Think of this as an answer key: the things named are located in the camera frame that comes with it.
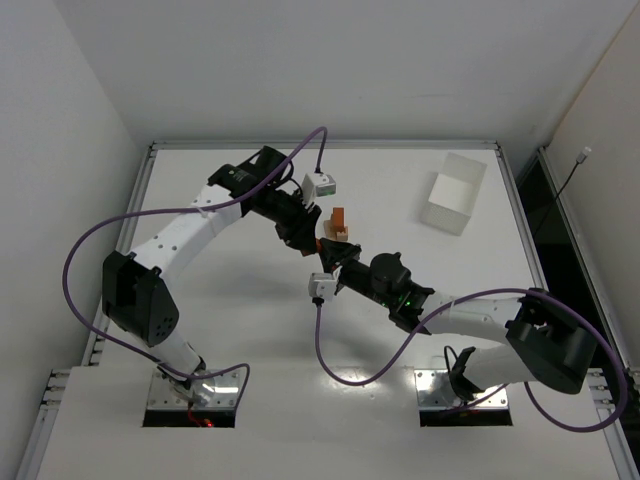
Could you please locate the red-brown arch block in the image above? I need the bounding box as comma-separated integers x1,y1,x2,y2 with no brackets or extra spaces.
330,207,346,232

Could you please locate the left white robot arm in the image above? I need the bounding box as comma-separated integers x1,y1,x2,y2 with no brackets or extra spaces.
102,146,336,402

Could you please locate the red-brown triangle block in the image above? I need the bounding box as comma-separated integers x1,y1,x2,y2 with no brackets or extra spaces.
301,239,322,257

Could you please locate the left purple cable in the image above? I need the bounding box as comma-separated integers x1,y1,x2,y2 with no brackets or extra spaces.
62,125,330,401

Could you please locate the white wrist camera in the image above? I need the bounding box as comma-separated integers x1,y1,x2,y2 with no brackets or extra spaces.
308,273,337,301
302,173,337,201

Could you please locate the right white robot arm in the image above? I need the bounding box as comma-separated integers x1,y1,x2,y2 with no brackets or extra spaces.
316,238,597,401

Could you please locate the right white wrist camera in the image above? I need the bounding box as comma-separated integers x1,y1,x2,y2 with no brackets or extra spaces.
308,273,337,301

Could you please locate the white perforated box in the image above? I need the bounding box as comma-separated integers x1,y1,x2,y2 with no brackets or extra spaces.
420,153,487,236

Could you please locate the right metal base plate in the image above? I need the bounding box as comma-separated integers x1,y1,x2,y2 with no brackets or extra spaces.
413,368,509,413

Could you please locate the metal base plate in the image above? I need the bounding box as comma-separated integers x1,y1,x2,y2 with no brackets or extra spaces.
146,371,243,411
413,368,509,413

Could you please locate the light wood plank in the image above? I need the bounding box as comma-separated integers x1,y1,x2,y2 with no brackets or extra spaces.
323,220,349,242

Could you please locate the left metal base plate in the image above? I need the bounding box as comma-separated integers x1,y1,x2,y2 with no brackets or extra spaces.
146,371,243,411

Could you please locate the black wall cable with plug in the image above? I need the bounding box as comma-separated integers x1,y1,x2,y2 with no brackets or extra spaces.
530,146,593,236

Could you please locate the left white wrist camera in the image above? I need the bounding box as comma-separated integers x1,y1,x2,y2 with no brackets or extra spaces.
302,173,337,201

